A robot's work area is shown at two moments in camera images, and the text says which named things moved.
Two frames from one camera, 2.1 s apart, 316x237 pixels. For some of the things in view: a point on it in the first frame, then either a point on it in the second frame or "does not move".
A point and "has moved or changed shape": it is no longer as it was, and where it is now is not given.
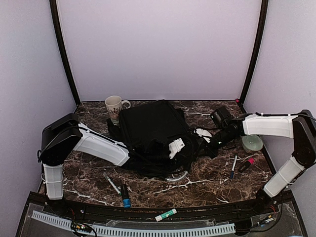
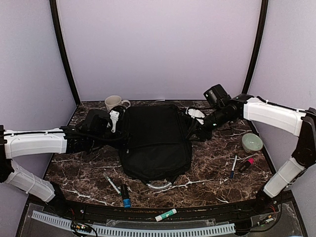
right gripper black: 211,151 to 203,134
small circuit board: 81,227 does not move
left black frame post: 55,19 does not move
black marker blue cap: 126,200 does not move
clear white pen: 114,186 does not move
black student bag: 160,140 has moved or changed shape
